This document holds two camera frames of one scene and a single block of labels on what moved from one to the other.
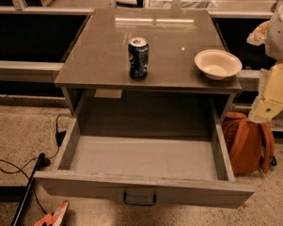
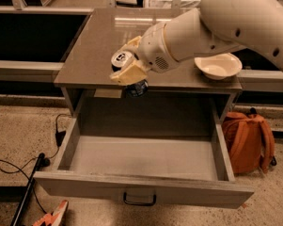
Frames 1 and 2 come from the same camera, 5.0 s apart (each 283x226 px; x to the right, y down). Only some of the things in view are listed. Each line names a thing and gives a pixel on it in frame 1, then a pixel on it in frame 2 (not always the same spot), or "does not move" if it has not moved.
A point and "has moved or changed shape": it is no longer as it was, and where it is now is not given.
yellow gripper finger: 259,35 to 134,42
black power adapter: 59,137 does not move
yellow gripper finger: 275,91 to 133,72
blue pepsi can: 138,49 has moved or changed shape
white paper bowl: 218,64 does not move
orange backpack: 250,144 does not move
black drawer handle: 140,203 does not move
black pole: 17,216 does not move
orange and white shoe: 56,218 does not move
